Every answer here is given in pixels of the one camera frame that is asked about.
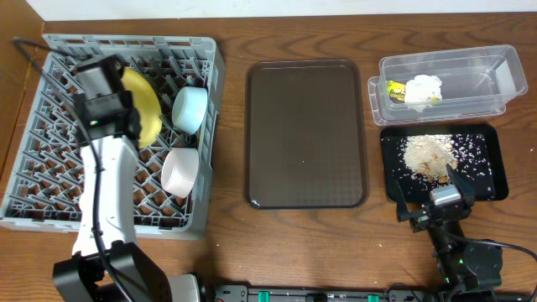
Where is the yellow plate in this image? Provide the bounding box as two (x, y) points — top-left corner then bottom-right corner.
(121, 68), (163, 148)

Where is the white pink bowl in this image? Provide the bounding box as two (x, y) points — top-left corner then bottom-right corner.
(161, 148), (200, 199)

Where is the light blue bowl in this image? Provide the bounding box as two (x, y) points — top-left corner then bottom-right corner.
(171, 86), (208, 135)

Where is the white napkin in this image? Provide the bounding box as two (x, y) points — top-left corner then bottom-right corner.
(404, 75), (442, 112)

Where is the clear plastic bin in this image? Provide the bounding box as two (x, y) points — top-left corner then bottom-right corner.
(368, 44), (529, 126)

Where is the black food waste tray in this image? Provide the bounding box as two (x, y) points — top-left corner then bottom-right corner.
(380, 123), (508, 203)

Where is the green snack wrapper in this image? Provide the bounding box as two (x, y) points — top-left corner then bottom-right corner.
(387, 81), (406, 103)

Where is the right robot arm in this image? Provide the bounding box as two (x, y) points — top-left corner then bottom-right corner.
(394, 165), (503, 301)

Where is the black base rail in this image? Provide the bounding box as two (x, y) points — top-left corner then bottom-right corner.
(209, 284), (537, 302)

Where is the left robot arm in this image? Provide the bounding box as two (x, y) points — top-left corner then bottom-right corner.
(53, 91), (210, 301)

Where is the dark brown serving tray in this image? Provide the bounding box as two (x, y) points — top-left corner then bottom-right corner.
(243, 59), (369, 210)

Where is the grey dishwasher rack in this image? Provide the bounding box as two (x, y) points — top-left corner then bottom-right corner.
(1, 34), (226, 240)

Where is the pile of rice scraps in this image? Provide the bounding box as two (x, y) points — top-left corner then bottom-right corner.
(403, 134), (458, 184)

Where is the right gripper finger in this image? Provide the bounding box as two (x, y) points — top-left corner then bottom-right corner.
(446, 164), (476, 206)
(394, 181), (409, 222)

